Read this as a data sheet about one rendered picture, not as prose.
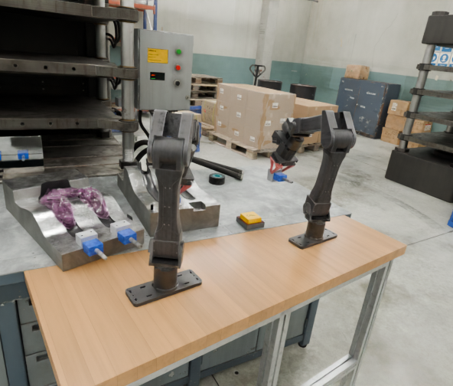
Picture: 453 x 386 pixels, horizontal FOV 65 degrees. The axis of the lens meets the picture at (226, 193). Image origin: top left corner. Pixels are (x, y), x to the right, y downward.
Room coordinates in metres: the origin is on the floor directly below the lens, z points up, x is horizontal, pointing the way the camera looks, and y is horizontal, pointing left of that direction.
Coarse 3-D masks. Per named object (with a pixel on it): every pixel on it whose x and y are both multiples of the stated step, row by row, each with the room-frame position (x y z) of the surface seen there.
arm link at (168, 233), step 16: (160, 144) 0.76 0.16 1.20; (176, 144) 0.77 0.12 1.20; (160, 160) 0.76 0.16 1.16; (176, 160) 0.76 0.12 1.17; (160, 176) 0.77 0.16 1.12; (176, 176) 0.76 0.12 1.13; (160, 192) 0.77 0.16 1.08; (176, 192) 0.77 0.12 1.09; (160, 208) 0.77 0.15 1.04; (176, 208) 0.78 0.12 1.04; (160, 224) 0.78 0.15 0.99; (176, 224) 0.78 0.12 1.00; (160, 240) 0.78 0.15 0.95; (176, 240) 0.78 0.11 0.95; (160, 256) 0.78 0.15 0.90; (176, 256) 0.78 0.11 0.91
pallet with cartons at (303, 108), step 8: (296, 104) 5.77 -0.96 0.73; (304, 104) 5.79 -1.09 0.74; (312, 104) 5.90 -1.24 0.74; (320, 104) 6.01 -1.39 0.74; (328, 104) 6.14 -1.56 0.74; (296, 112) 5.75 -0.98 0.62; (304, 112) 5.64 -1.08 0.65; (312, 112) 5.67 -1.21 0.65; (320, 112) 5.80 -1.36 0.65; (336, 112) 6.10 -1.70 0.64; (312, 136) 5.75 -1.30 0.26; (320, 136) 5.88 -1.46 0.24; (304, 144) 5.63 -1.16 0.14; (312, 144) 5.76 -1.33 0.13; (320, 144) 5.90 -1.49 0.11
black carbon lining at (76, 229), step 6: (60, 180) 1.20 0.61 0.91; (66, 180) 1.20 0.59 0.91; (42, 186) 1.14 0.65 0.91; (48, 186) 1.17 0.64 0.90; (54, 186) 1.19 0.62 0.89; (60, 186) 1.20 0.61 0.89; (66, 186) 1.20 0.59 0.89; (42, 192) 1.14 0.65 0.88; (102, 222) 1.02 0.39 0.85; (108, 222) 1.03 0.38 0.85; (114, 222) 1.03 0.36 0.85; (66, 228) 0.95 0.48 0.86; (72, 228) 0.96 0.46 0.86; (78, 228) 0.96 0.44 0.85; (72, 234) 0.93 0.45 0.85
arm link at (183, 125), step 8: (160, 112) 0.82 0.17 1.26; (152, 120) 0.80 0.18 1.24; (160, 120) 0.80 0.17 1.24; (168, 120) 0.84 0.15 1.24; (176, 120) 0.84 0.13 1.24; (184, 120) 0.80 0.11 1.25; (192, 120) 0.81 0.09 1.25; (152, 128) 0.79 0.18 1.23; (160, 128) 0.79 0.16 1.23; (168, 128) 0.83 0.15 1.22; (176, 128) 0.83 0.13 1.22; (184, 128) 0.79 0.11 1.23; (192, 128) 0.82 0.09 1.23; (152, 136) 0.77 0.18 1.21; (176, 136) 0.83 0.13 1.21; (184, 136) 0.78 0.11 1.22; (192, 136) 0.97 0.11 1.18; (152, 144) 0.77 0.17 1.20; (184, 144) 0.77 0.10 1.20; (184, 152) 0.76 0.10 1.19; (184, 160) 0.76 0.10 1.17
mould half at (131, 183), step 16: (128, 176) 1.31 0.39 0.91; (128, 192) 1.31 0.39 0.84; (144, 192) 1.23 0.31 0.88; (192, 192) 1.28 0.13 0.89; (144, 208) 1.11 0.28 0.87; (192, 208) 1.12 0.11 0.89; (208, 208) 1.16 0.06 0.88; (144, 224) 1.11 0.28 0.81; (192, 224) 1.13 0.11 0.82; (208, 224) 1.16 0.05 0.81
